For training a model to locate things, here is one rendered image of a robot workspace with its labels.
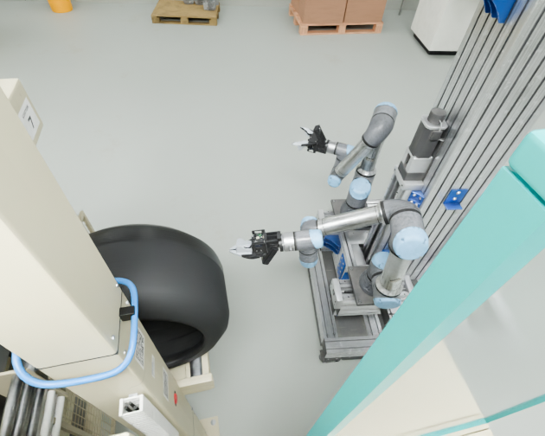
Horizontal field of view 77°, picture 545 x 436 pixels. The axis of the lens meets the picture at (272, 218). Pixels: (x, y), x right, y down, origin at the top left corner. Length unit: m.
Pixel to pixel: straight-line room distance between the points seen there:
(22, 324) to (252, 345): 1.94
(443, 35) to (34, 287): 5.98
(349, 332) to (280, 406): 0.60
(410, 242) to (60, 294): 1.06
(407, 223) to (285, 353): 1.40
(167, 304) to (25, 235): 0.61
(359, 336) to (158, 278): 1.55
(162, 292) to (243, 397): 1.44
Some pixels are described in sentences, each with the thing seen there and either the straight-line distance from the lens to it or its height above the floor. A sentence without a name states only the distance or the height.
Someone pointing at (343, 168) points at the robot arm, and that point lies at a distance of 1.91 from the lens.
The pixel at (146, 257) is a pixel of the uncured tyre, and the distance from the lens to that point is 1.02.
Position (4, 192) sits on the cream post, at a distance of 0.42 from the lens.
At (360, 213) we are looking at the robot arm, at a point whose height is 1.26.
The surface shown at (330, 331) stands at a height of 0.23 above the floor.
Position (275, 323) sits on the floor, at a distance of 2.47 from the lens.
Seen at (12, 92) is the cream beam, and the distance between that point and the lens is 1.14.
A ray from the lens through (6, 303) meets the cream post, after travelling 0.53.
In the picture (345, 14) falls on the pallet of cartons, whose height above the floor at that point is 0.29.
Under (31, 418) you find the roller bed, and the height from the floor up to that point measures 1.08.
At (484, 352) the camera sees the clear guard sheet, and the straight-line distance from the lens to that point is 0.27.
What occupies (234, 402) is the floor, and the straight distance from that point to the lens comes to 2.32.
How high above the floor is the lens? 2.27
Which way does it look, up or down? 50 degrees down
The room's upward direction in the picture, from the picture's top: 4 degrees clockwise
